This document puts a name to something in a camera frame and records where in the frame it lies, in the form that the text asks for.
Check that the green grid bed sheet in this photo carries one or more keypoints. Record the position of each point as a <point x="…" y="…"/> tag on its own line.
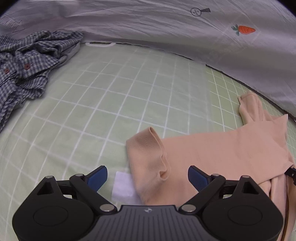
<point x="91" y="106"/>

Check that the white paper label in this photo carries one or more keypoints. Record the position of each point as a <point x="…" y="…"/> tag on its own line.
<point x="123" y="190"/>

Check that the blue checkered shirt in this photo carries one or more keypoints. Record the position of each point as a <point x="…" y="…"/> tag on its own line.
<point x="26" y="64"/>

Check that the beige long sleeve shirt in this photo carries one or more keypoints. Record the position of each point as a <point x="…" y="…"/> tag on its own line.
<point x="159" y="167"/>

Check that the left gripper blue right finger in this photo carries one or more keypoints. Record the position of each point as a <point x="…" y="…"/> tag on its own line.
<point x="208" y="188"/>

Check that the grey printed bed sheet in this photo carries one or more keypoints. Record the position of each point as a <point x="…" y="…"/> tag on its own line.
<point x="251" y="41"/>

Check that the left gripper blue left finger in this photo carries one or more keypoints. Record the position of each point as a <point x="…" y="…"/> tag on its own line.
<point x="87" y="186"/>

